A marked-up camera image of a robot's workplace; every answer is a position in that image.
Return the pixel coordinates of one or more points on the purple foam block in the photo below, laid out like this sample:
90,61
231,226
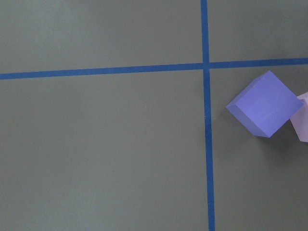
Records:
265,105

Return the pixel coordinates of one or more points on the light pink foam block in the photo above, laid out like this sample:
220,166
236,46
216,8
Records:
300,119

